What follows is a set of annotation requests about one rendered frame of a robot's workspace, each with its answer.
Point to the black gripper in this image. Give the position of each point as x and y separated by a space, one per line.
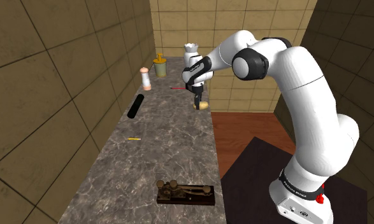
198 93

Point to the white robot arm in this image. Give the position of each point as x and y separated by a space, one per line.
311 102

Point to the yellow potato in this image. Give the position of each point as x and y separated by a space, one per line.
204 106

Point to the red pen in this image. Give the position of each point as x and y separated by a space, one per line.
178 88

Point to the white vase with crown rim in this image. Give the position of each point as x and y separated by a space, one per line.
190 51

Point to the green jar with yellow pump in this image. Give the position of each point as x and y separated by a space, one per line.
160 66

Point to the white and tan pepper mill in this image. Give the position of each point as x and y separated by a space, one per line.
146 79

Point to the black oblong remote control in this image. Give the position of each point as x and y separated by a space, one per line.
135 106

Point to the yellow pencil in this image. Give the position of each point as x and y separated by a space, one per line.
134 139

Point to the brass telegraph key on base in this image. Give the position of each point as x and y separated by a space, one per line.
183 193

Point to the dark robot stand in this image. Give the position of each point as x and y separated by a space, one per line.
267 186

